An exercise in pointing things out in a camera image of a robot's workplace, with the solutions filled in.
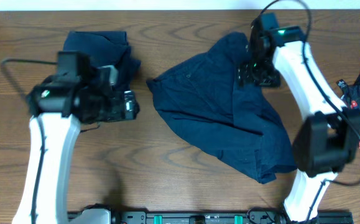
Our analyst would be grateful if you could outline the navy blue shorts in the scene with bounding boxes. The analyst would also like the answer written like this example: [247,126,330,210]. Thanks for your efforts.
[147,32,296,184]

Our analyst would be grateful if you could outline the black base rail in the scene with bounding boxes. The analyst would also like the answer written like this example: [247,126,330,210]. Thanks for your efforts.
[67,210,354,224]

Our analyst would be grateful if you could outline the folded navy shorts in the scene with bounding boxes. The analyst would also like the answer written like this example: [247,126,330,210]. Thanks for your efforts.
[63,31,141,91]

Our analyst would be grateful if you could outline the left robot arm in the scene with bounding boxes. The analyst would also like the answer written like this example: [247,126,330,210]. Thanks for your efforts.
[12,51,139,223]

